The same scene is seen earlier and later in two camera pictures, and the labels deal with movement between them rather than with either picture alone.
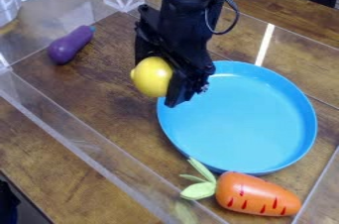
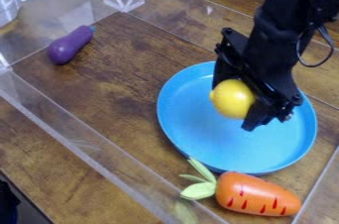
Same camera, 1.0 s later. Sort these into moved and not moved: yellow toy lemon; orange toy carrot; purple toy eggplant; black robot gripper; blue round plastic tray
Moved: black robot gripper; yellow toy lemon
Not moved: purple toy eggplant; blue round plastic tray; orange toy carrot
